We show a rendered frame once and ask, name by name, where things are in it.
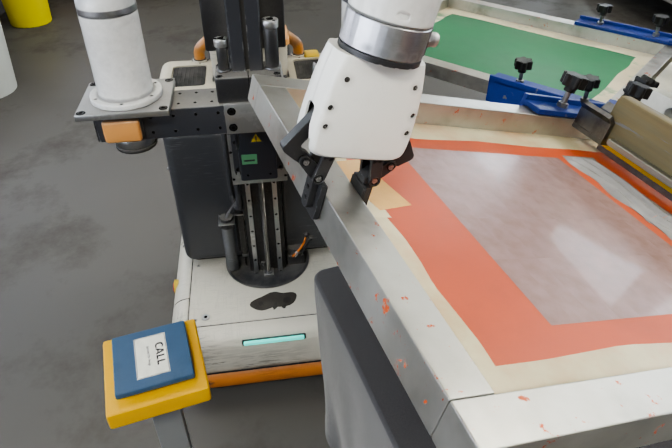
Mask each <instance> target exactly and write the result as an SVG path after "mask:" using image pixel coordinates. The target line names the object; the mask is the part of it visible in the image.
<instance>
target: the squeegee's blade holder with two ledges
mask: <svg viewBox="0 0 672 448"><path fill-rule="evenodd" d="M606 145H608V146H609V147H611V148H612V149H614V150H615V151H617V152H618V153H620V154H621V155H622V156H624V157H625V158H627V159H628V160H630V161H631V162H633V163H634V164H636V165H637V166H639V167H640V168H642V169H643V170H645V171H646V172H648V173H649V174H650V175H652V176H653V177H655V178H656V179H658V180H659V181H661V182H662V183H664V184H665V185H667V186H668V187H670V188H671V189H672V177H671V176H669V175H668V174H666V173H665V172H663V171H662V170H660V169H659V168H657V167H656V166H654V165H653V164H651V163H650V162H648V161H647V160H645V159H644V158H642V157H640V156H639V155H637V154H636V153H634V152H633V151H631V150H630V149H628V148H627V147H625V146H624V145H622V144H621V143H619V142H618V141H616V140H615V139H608V140H607V142H606Z"/></svg>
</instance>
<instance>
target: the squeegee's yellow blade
mask: <svg viewBox="0 0 672 448"><path fill-rule="evenodd" d="M601 146H603V145H601ZM603 147H604V148H606V149H607V150H609V151H610V152H612V153H613V154H615V155H616V156H617V157H619V158H620V159H622V160H623V161H625V162H626V163H628V164H629V165H631V166H632V167H633V168H635V169H636V170H638V171H639V172H641V173H642V174H644V175H645V176H647V177H648V178H649V179H651V180H652V181H654V182H655V183H657V184H658V185H660V186H661V187H663V188H664V189H665V190H667V191H668V192H670V193H671V194H672V189H671V188H670V187H668V186H667V185H665V184H664V183H662V182H661V181H659V180H658V179H656V178H655V177H653V176H652V175H650V174H649V173H648V172H646V171H645V170H643V169H642V168H640V167H639V166H637V165H636V164H634V163H633V162H631V161H630V160H628V159H627V158H625V157H624V156H622V155H621V154H620V153H618V152H617V151H615V150H614V149H612V148H611V147H609V146H603Z"/></svg>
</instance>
